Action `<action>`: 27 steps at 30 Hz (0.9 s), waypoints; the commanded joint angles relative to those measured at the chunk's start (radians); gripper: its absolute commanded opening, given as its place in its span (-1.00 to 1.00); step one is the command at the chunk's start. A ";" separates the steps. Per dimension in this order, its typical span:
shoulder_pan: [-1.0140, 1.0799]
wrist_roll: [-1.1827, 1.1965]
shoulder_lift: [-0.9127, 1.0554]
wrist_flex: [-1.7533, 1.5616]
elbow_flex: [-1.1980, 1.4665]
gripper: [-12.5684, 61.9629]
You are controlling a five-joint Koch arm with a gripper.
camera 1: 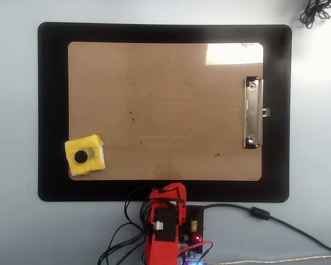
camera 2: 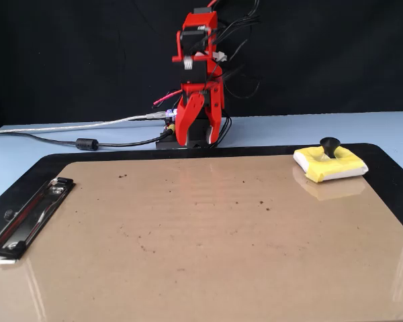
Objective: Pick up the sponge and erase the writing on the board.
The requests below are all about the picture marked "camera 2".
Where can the purple controller circuit board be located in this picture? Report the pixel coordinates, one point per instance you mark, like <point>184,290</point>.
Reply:
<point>170,114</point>

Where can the brown clipboard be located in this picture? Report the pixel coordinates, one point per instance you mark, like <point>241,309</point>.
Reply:
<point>221,268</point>

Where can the yellow sponge with black knob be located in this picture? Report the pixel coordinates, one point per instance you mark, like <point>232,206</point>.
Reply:
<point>322,167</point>

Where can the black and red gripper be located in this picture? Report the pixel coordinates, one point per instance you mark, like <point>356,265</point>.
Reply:
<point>193,73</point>

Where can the silver metal clipboard clip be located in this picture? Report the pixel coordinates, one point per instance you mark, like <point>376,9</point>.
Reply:
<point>23,228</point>

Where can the black mat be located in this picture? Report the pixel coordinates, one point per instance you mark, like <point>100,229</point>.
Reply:
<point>87,156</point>

